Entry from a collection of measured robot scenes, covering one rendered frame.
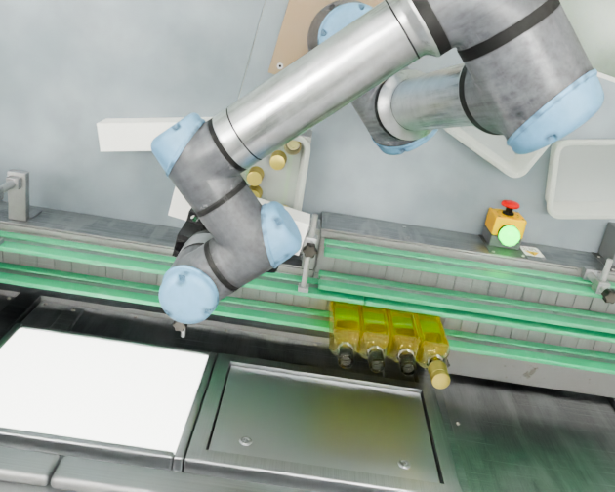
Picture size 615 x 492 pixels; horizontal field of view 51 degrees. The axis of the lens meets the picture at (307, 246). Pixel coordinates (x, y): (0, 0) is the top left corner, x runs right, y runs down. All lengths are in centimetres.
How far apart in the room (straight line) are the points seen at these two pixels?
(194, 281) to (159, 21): 78
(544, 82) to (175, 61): 91
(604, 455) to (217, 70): 113
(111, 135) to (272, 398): 65
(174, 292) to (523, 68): 48
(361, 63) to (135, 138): 80
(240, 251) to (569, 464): 86
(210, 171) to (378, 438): 66
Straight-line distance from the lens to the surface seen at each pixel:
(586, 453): 147
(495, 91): 75
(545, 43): 74
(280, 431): 121
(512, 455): 138
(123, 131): 145
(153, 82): 147
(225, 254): 81
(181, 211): 114
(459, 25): 73
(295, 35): 132
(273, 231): 79
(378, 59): 73
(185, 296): 81
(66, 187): 159
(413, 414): 133
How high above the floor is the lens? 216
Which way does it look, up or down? 69 degrees down
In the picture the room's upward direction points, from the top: 175 degrees counter-clockwise
